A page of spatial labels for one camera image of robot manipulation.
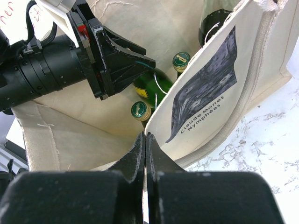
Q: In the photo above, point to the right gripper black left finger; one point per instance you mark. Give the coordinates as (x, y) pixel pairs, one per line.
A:
(113, 196)

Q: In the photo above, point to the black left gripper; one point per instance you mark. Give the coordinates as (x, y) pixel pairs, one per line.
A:
(111, 63)

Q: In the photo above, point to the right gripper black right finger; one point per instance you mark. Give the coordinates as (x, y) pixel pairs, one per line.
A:
(176, 196)

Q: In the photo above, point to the green Perrier bottle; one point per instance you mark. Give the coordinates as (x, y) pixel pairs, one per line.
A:
(152, 86)
(180, 62)
(141, 111)

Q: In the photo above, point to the Coca-Cola glass bottle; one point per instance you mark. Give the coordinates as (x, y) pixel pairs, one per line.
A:
(214, 15)

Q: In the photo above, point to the cream canvas Monet tote bag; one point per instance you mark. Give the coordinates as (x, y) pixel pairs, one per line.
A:
(242, 64)

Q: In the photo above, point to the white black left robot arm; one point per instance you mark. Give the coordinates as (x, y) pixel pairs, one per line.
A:
(66, 44)

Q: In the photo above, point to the white dry-erase board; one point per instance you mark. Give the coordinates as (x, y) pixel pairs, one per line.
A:
(13, 20)

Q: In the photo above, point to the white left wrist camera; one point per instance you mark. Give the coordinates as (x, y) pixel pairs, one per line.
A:
(57, 11)

